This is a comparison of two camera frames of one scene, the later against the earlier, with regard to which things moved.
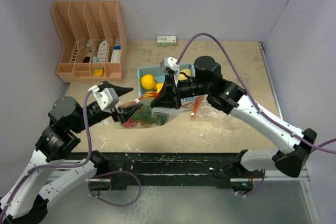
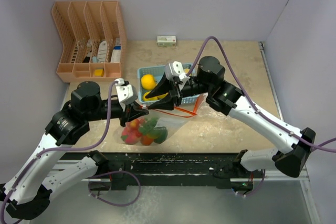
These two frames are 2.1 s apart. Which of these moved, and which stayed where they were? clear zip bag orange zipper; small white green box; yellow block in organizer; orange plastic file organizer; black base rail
Moved: clear zip bag orange zipper
Stayed: small white green box; orange plastic file organizer; black base rail; yellow block in organizer
